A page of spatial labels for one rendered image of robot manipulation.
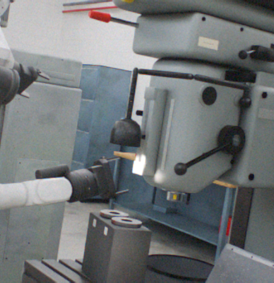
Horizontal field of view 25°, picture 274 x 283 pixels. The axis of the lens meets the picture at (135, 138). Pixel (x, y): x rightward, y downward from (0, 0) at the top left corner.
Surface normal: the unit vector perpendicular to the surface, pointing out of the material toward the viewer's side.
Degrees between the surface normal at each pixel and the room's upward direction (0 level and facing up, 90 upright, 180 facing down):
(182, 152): 90
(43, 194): 71
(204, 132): 90
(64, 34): 90
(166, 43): 90
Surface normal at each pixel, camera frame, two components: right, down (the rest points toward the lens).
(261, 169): 0.57, 0.13
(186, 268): -0.16, -0.04
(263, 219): -0.81, -0.09
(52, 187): 0.62, -0.20
